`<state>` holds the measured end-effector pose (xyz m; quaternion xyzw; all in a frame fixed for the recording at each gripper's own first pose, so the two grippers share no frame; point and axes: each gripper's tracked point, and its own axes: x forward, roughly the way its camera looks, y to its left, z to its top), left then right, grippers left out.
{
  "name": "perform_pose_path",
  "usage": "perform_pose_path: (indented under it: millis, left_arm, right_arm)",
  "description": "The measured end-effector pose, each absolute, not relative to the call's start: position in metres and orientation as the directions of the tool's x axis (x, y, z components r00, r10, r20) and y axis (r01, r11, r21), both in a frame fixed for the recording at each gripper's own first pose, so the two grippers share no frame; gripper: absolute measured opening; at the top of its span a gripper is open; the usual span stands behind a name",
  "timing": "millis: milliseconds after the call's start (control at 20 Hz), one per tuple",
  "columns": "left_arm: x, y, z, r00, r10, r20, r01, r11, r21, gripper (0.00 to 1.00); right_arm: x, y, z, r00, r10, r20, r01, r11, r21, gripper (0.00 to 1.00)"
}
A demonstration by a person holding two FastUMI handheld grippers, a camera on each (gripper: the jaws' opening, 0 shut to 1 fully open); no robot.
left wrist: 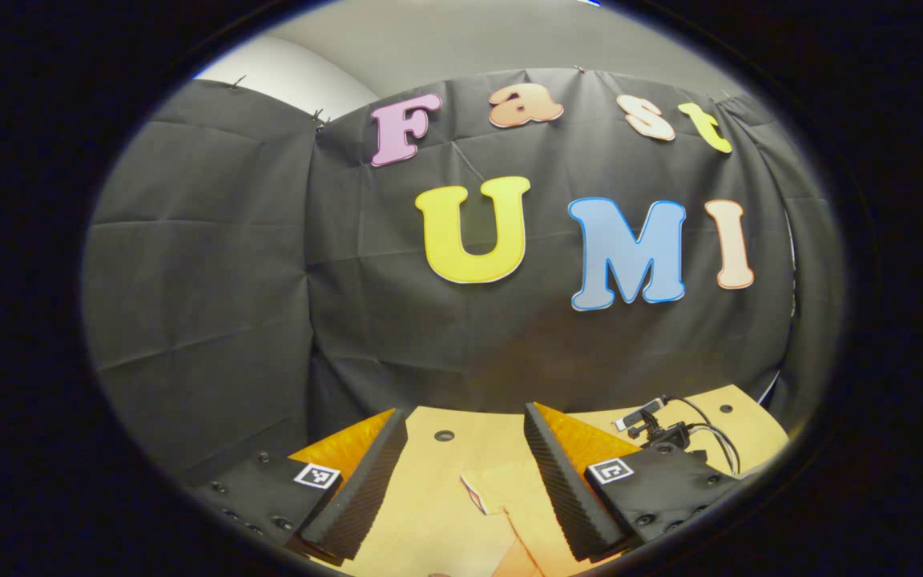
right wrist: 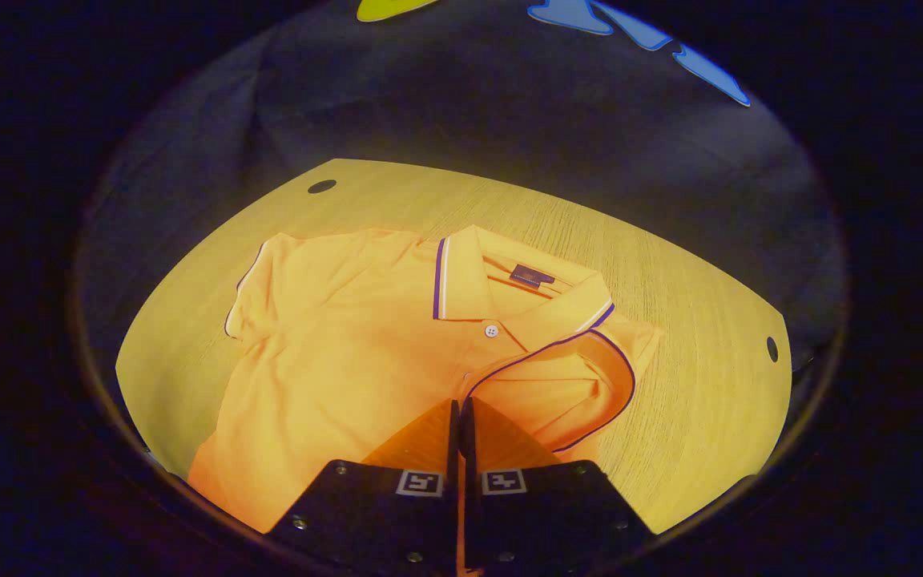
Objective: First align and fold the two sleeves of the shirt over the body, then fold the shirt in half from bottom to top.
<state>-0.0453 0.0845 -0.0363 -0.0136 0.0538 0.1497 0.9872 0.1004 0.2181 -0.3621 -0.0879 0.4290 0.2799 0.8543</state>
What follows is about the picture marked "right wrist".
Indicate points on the orange T-shirt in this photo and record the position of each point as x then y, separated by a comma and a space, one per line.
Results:
349, 361

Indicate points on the black backdrop cloth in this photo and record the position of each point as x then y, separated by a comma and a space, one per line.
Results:
469, 104

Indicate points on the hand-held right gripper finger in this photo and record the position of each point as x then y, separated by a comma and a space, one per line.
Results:
467, 457
454, 457

